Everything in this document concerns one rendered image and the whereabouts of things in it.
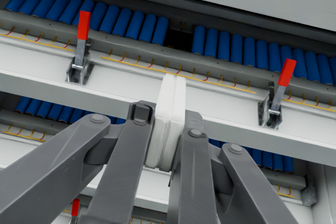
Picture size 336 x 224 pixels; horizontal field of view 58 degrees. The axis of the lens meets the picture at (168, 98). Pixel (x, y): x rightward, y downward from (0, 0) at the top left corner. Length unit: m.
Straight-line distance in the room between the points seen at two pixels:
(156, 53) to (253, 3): 0.16
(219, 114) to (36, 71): 0.25
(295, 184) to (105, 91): 0.38
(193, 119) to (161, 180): 0.39
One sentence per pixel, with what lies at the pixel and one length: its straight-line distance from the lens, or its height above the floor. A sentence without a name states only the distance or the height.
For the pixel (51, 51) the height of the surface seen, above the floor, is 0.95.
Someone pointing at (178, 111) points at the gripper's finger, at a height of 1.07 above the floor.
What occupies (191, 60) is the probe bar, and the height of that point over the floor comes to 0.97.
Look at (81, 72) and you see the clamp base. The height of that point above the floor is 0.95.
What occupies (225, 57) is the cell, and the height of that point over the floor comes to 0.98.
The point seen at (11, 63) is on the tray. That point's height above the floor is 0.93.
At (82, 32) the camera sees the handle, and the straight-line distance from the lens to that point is 0.41.
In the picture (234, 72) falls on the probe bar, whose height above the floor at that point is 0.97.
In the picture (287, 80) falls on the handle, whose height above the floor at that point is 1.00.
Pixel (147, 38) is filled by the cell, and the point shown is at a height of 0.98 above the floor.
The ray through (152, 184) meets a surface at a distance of 0.55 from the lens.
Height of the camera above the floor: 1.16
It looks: 34 degrees down
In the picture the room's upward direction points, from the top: 14 degrees clockwise
